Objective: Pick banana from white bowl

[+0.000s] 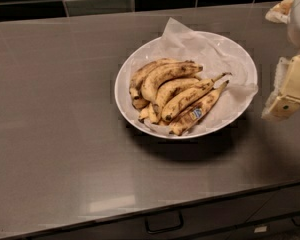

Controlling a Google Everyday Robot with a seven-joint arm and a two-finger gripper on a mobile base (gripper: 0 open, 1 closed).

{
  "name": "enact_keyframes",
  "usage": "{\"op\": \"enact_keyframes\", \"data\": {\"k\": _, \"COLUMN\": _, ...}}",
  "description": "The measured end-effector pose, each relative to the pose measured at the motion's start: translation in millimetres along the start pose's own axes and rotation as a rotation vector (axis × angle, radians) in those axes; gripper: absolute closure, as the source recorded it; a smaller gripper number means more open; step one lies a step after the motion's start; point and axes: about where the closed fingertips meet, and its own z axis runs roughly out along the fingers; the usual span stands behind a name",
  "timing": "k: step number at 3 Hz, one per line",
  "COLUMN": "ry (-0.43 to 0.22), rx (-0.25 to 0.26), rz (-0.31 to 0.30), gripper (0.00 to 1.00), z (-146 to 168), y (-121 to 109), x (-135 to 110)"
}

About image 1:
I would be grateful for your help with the black drawer handle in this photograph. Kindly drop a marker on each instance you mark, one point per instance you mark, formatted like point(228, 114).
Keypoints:
point(164, 222)

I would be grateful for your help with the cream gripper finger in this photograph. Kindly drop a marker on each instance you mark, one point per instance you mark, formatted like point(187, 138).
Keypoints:
point(284, 100)
point(280, 12)

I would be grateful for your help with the long-stemmed spotted banana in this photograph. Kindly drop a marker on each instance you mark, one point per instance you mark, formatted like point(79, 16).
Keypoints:
point(185, 98)

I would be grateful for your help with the small bottom banana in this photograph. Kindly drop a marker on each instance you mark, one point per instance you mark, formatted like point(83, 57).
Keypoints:
point(148, 112)

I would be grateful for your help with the white paper liner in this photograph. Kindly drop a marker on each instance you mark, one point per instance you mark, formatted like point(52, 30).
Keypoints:
point(203, 50)

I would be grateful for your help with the white bowl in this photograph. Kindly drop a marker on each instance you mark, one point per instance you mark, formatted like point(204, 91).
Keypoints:
point(126, 84)

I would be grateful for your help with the dark cabinet drawer front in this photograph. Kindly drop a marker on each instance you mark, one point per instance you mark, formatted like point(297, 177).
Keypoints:
point(245, 217)

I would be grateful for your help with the stickered spotted banana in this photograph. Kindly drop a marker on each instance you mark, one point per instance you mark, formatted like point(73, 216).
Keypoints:
point(196, 111)

